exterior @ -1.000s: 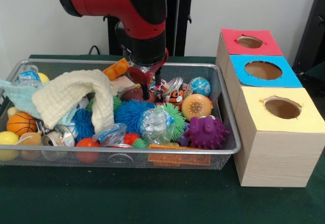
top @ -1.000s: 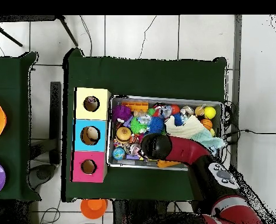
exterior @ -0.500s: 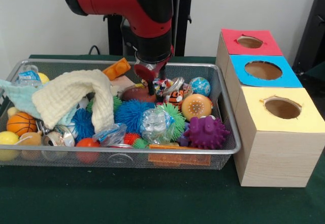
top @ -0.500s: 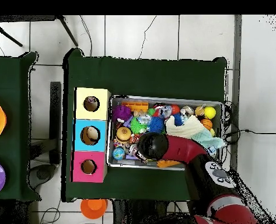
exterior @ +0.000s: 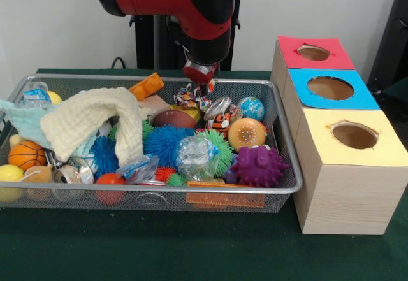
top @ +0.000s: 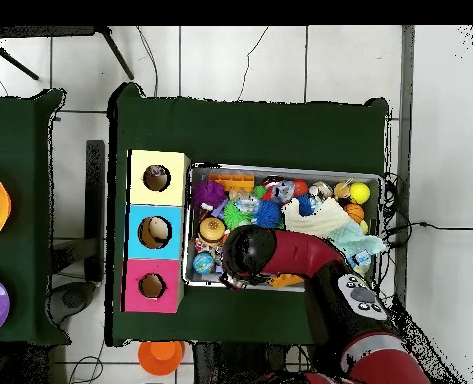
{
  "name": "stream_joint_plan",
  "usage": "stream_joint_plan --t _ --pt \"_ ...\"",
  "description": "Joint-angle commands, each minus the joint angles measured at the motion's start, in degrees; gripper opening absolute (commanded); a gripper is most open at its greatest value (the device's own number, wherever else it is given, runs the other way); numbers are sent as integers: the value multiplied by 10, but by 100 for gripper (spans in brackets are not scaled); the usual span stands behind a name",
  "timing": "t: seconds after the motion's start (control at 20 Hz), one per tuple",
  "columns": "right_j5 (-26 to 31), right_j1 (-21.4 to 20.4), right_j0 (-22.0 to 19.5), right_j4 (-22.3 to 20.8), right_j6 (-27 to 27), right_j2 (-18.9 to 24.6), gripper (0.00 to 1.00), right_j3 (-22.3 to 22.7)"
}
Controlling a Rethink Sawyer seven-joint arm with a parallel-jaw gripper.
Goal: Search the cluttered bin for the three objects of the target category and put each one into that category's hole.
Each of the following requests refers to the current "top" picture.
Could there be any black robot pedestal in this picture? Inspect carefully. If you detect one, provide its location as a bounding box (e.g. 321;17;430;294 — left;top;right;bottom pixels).
191;342;313;384

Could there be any toy hamburger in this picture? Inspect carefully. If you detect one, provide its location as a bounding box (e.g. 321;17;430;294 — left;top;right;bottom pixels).
197;216;227;246

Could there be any blue globe ball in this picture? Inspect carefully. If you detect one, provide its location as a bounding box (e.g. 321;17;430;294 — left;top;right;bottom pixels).
192;252;216;276

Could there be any black tripod stand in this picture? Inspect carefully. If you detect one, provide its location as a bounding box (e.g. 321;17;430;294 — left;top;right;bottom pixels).
0;25;135;81

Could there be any wooden box with three holes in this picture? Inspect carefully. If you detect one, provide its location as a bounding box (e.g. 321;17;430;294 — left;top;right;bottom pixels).
121;149;191;314

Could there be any black upright panel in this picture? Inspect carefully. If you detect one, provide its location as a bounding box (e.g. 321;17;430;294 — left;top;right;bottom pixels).
85;139;106;283

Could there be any light blue waffle cloth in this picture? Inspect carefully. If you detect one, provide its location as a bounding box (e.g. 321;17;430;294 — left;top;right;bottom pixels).
327;221;387;274

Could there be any large blue spiky ball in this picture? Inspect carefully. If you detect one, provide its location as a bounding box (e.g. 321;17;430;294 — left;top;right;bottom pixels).
253;199;283;229

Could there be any yellow ball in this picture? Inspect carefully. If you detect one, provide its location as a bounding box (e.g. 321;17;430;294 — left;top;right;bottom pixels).
348;182;372;205

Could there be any wire mesh bin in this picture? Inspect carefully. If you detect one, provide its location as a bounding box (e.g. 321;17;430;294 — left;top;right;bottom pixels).
183;162;383;296

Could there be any grey rounded floor base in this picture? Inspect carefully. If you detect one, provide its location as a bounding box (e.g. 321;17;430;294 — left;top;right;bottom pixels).
46;280;98;326

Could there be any purple spiky toy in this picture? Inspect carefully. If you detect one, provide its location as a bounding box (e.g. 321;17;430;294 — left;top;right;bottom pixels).
192;179;226;211

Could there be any orange flat building brick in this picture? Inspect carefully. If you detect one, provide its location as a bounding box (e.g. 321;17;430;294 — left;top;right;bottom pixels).
208;173;256;192

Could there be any dark green tablecloth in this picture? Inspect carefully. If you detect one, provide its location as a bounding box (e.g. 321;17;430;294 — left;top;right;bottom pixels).
0;88;72;347
105;81;390;348

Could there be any green spiky ball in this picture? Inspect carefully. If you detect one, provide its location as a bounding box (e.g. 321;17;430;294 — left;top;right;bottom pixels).
222;199;255;230

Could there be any cream waffle cloth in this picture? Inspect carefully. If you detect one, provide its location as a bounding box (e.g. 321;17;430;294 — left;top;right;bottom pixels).
281;196;355;240

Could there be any orange toy basketball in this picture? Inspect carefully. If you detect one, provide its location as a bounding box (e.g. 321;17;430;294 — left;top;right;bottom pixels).
344;203;365;224

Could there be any black power cable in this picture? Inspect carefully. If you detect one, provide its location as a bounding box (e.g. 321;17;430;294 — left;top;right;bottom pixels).
383;221;473;247

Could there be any orange cup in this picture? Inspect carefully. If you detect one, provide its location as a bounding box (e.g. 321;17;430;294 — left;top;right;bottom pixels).
137;340;186;377

